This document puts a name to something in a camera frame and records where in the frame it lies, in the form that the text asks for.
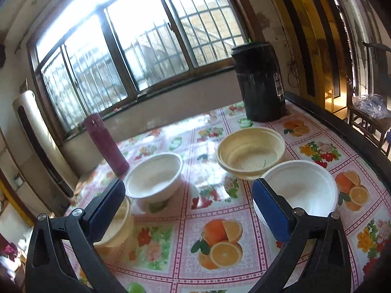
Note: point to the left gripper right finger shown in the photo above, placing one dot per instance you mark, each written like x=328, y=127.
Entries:
x=328, y=267

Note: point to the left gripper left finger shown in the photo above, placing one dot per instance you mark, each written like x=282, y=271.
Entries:
x=48, y=268

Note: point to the cream ribbed bowl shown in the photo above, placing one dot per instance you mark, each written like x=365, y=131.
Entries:
x=120, y=227
x=250, y=152

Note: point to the white paper bowl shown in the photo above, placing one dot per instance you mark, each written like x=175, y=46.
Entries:
x=156, y=178
x=306, y=185

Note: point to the white tower air conditioner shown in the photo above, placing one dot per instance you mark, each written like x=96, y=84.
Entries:
x=43, y=143

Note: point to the floral fruit tablecloth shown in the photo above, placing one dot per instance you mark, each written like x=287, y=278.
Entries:
x=207, y=237

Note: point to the magenta thermos bottle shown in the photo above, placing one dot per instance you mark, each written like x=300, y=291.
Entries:
x=106, y=145

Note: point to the clear plastic bag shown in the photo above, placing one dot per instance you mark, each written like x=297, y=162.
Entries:
x=372, y=105

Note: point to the black cylindrical container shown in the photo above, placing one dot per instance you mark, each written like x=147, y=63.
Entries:
x=260, y=81

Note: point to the dark wooden chair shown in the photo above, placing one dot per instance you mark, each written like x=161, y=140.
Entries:
x=377, y=131

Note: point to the barred window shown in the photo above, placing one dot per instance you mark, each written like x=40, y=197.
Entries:
x=97, y=56

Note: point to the wooden wall shelf unit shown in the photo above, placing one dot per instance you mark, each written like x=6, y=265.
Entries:
x=12, y=196

